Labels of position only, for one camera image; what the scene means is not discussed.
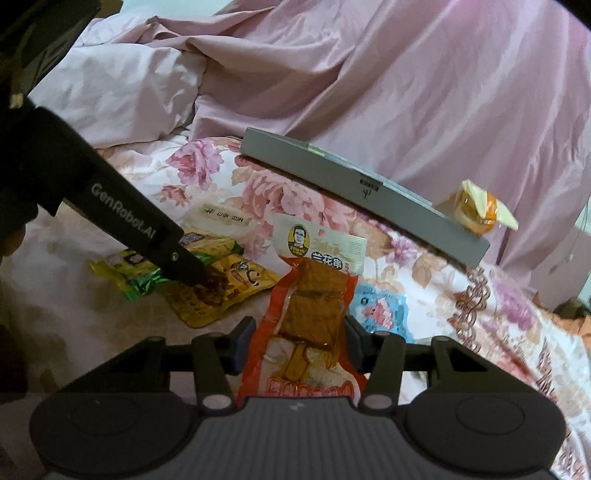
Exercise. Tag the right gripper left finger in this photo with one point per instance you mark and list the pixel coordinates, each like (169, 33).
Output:
(214, 357)

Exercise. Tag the red dried tofu snack packet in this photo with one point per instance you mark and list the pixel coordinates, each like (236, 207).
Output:
(299, 349)

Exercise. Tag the pink satin sheet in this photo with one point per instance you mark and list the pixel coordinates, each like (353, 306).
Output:
(427, 93)

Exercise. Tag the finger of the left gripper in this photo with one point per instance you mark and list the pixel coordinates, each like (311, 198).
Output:
(189, 267)

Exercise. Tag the green snack packet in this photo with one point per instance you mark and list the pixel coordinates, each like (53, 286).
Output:
(136, 277)

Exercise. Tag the yellow orange snack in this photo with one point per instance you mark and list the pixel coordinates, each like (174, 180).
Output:
(477, 210)

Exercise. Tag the white rice cracker packet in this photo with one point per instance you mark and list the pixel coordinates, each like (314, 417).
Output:
(215, 217)

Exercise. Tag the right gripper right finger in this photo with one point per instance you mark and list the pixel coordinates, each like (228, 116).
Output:
(382, 356)

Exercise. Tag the grey snack box tray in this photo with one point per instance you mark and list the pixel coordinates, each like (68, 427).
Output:
(369, 191)

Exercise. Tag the pale pink pillow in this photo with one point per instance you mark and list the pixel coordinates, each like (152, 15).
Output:
(122, 93)

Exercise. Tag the blue shrimp snack packet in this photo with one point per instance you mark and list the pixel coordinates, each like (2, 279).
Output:
(380, 311)

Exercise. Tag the floral quilt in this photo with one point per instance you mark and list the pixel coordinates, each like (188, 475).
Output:
(66, 320)

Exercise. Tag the yellow duck snack packet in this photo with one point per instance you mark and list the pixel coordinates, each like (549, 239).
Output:
(229, 281)

